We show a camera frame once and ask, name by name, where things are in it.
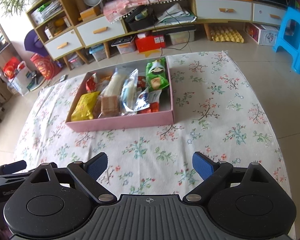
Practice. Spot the orange wafer snack packet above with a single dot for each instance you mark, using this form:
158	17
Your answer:
109	106

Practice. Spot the pink cardboard box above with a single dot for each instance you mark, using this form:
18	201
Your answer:
164	116

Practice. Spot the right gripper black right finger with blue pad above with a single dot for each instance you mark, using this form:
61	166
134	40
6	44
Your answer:
215	176

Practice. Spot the orange red snack packet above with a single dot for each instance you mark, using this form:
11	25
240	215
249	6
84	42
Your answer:
153	102

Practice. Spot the white plastic shopping bag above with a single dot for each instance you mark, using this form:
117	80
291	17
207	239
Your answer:
19	76

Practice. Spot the blue white truffle chocolate packet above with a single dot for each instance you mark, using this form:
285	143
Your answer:
142	100

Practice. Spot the floral white table cloth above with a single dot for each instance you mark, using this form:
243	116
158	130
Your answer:
150	169

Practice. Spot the clear white pastry packet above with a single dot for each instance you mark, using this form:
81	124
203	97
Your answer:
115	84

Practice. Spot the yellow snack bag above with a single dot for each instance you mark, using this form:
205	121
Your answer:
85	107

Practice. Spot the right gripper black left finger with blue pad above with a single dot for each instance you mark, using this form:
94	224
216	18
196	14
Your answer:
85	176

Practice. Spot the blue plastic stool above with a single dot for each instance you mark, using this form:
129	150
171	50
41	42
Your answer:
290	43

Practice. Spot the red shoe box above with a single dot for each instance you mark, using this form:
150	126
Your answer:
149	43

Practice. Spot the red gift bag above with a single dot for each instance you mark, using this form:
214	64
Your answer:
46	66

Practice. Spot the yellow egg tray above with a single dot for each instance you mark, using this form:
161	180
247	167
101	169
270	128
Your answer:
225	34

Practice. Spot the wooden white drawer cabinet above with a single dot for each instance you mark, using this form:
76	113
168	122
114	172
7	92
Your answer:
79	35

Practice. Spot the blue white bread packet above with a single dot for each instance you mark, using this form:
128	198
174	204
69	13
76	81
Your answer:
128	93

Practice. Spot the green cracker snack bag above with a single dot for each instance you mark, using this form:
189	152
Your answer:
156	77

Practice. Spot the purple hat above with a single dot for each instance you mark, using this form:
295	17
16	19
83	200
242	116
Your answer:
33	44

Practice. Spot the white printed carton box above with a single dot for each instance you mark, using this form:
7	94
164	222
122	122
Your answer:
262	34

